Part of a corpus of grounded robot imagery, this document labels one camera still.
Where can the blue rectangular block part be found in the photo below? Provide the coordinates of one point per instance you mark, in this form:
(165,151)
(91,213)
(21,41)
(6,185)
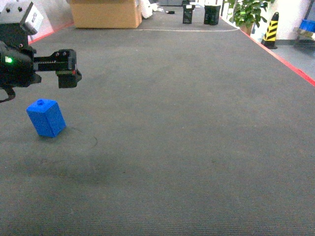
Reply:
(46,117)

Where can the potted green plant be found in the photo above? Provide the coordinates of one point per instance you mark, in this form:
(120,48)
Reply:
(246,13)

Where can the red conveyor frame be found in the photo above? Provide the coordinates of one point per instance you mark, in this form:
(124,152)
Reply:
(243,61)

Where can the black box right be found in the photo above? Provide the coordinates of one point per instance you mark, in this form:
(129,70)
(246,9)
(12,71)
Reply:
(212,14)

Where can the grey camera box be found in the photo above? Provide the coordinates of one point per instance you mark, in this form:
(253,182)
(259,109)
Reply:
(22,15)

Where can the black box left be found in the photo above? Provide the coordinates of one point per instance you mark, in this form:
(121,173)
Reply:
(188,8)

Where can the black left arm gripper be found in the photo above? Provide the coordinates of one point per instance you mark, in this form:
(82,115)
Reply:
(18,64)

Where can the large open cardboard box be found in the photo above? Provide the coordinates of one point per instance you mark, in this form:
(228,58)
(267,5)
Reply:
(106,14)

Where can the black box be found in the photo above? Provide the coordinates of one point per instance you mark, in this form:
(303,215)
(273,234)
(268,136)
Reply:
(212,14)
(188,8)

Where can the yellow black traffic cone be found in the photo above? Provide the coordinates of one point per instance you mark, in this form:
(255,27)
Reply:
(269,37)

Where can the steel roller shelf rack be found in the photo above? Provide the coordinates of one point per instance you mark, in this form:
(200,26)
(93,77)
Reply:
(305,34)

